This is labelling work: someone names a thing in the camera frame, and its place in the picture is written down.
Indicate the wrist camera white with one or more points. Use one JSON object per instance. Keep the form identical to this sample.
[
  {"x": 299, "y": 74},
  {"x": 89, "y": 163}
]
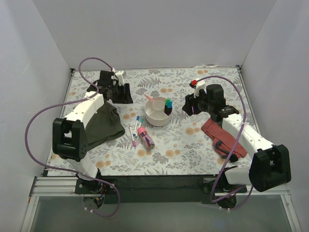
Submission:
[
  {"x": 197, "y": 85},
  {"x": 119, "y": 76}
]

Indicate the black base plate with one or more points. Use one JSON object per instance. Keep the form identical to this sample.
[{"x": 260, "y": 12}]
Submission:
[{"x": 153, "y": 188}]

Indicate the red cloth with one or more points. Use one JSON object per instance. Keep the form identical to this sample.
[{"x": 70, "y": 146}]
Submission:
[{"x": 223, "y": 141}]

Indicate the white round organizer container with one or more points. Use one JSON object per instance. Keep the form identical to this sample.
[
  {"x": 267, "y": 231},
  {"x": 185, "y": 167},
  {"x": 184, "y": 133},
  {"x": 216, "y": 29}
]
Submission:
[{"x": 155, "y": 112}]

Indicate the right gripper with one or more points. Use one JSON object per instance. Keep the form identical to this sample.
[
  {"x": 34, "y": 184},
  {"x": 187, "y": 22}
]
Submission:
[{"x": 193, "y": 104}]

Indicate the aluminium front rail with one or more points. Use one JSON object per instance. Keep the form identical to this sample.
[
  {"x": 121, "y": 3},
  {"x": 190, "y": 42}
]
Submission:
[{"x": 153, "y": 204}]

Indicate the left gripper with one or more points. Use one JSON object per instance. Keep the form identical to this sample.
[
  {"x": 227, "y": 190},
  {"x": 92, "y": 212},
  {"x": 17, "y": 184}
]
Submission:
[{"x": 119, "y": 92}]

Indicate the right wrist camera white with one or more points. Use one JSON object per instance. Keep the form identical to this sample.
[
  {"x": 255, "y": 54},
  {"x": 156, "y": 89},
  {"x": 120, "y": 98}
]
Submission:
[{"x": 197, "y": 85}]

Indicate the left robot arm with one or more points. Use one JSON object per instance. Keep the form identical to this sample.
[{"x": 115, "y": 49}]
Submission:
[{"x": 69, "y": 137}]

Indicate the pink capped marker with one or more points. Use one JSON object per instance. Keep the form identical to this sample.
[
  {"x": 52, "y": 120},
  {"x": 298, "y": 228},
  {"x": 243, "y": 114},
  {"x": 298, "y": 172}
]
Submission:
[{"x": 132, "y": 137}]

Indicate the blue black highlighter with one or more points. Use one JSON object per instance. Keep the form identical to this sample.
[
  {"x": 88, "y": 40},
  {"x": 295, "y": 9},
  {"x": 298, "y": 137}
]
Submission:
[{"x": 168, "y": 108}]

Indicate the orange pink pen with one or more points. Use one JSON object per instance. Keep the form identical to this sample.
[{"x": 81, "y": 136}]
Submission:
[{"x": 149, "y": 98}]

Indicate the dark green cloth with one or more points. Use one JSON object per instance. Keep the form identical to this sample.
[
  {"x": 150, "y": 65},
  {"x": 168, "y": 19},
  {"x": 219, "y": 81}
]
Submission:
[{"x": 104, "y": 125}]

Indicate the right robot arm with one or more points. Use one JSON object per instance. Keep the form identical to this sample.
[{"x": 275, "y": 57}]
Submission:
[{"x": 270, "y": 166}]

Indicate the floral table mat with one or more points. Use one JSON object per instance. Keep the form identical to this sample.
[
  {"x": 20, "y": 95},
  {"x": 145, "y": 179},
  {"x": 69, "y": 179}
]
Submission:
[{"x": 181, "y": 147}]

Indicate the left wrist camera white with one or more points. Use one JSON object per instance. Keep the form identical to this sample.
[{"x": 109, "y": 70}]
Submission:
[{"x": 119, "y": 76}]

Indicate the pink lid pencil jar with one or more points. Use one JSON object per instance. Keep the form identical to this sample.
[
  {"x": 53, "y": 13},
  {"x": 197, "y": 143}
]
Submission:
[{"x": 146, "y": 139}]

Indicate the blue capped marker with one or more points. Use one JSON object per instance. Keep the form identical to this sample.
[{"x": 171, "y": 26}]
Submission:
[{"x": 136, "y": 126}]

